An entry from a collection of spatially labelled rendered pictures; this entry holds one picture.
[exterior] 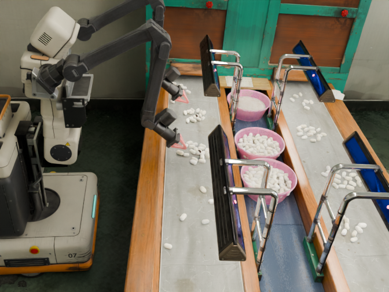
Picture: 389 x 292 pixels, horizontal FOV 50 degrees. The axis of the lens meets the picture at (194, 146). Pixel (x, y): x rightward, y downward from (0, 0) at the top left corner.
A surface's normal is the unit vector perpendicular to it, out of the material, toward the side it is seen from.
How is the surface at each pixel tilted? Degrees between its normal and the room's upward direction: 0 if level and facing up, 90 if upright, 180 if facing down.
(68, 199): 0
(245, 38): 90
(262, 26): 90
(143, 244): 0
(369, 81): 90
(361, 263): 0
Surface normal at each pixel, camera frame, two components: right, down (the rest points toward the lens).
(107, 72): 0.11, 0.58
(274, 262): 0.07, -0.81
